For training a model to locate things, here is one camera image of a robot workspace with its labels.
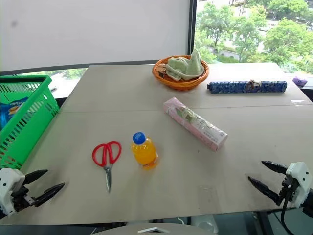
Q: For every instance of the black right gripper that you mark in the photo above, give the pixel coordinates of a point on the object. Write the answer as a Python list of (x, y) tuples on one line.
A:
[(288, 189)]

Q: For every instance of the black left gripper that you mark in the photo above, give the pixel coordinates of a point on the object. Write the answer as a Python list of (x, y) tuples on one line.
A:
[(20, 195)]

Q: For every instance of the green plastic shopping basket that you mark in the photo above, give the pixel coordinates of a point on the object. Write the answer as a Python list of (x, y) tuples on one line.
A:
[(31, 115)]

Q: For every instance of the orange wicker basket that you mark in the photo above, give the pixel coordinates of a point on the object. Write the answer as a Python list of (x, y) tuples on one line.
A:
[(181, 83)]

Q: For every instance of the beige knitted cloth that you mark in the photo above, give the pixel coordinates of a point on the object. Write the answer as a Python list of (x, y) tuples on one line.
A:
[(161, 71)]

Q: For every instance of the blue snack package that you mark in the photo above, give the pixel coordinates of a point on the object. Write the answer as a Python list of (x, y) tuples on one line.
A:
[(9, 112)]

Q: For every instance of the white object under table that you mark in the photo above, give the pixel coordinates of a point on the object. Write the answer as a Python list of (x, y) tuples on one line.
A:
[(205, 224)]

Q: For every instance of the long pink cardboard box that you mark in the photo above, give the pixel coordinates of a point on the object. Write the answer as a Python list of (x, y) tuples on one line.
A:
[(195, 123)]

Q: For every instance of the blue patterned rolled mat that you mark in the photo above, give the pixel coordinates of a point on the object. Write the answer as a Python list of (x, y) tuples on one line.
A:
[(230, 86)]

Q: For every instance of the small purple object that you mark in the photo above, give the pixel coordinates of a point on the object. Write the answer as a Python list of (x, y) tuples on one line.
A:
[(299, 81)]

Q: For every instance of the orange juice bottle blue cap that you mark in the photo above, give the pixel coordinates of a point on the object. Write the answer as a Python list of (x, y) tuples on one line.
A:
[(144, 153)]

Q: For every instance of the pale green cloth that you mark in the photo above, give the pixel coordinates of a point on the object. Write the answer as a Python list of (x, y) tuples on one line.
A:
[(190, 66)]

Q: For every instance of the white roller blind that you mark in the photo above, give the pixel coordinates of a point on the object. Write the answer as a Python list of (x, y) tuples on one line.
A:
[(97, 31)]

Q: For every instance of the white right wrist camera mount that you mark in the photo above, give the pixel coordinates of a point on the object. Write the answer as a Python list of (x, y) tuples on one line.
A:
[(300, 176)]

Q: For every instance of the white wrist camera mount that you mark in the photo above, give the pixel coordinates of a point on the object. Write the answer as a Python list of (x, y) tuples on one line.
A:
[(7, 182), (300, 176)]

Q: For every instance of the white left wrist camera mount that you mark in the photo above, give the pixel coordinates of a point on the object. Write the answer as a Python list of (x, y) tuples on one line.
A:
[(7, 182)]

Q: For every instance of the dark window frame post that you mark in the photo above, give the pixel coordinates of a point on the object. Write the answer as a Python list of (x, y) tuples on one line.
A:
[(192, 27)]

